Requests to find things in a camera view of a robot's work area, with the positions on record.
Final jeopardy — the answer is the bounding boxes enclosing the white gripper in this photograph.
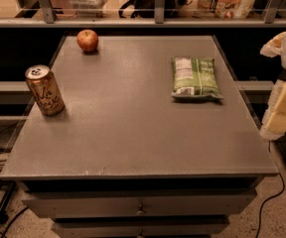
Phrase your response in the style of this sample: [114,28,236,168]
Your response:
[260,32,286,141]

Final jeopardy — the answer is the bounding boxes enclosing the green jalapeno chip bag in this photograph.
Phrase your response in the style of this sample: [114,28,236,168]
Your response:
[172,57,222,100]

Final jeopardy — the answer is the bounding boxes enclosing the colourful snack bag background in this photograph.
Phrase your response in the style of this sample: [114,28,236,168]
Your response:
[194,0,255,19]

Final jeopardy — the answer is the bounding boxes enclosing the black bag background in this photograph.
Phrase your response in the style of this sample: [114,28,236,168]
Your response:
[118,0,192,18]

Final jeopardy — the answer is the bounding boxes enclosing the orange soda can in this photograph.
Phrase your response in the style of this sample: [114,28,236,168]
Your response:
[25,64,65,116]

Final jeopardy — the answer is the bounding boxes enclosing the grey drawer cabinet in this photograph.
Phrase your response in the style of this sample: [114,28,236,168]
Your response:
[1,36,278,224]

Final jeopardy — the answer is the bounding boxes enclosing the upper grey drawer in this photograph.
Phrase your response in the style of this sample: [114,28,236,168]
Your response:
[23,189,257,219]

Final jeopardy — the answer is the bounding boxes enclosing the grey drawer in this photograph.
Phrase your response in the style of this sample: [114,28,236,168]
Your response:
[23,189,257,219]
[52,218,229,238]

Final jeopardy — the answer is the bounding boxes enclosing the red apple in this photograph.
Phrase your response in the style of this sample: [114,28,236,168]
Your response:
[76,30,98,53]

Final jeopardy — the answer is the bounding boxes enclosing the grey metal railing shelf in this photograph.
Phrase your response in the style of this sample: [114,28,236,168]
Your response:
[0,0,286,28]

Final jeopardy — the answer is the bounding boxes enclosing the lower grey drawer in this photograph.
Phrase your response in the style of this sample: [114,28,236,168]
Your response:
[52,218,229,238]

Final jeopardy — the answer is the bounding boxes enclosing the black cable right floor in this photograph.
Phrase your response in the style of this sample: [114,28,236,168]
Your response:
[254,140,286,238]

